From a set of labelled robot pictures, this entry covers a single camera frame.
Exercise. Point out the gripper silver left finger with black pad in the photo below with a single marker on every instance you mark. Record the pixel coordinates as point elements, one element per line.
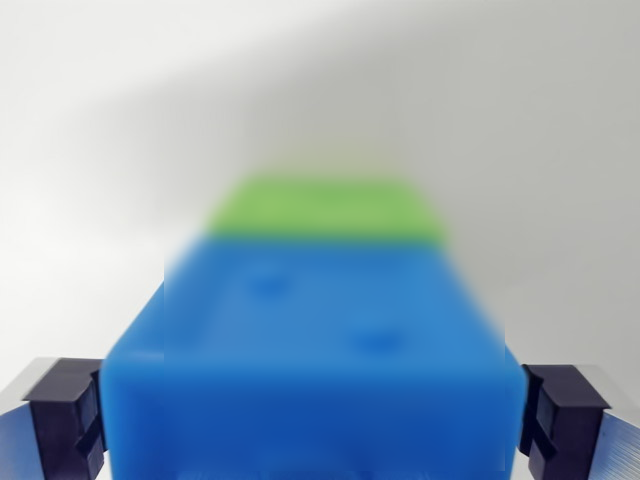
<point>50,420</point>

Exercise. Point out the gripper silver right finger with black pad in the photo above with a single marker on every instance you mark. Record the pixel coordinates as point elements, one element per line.
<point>575,425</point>

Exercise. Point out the blue plastic cube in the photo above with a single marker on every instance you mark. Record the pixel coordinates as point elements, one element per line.
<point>315,360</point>

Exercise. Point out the green plastic cube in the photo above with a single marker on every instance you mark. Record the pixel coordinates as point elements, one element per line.
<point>325,207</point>

